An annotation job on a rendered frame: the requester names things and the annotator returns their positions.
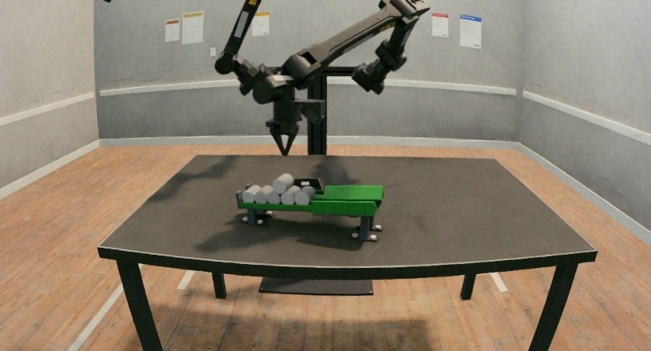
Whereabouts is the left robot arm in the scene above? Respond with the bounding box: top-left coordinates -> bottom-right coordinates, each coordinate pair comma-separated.
252,0 -> 430,125

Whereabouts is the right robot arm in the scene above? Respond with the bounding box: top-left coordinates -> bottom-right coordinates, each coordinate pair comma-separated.
214,0 -> 264,92

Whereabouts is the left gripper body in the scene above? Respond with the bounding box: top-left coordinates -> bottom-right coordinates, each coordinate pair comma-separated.
266,99 -> 302,133

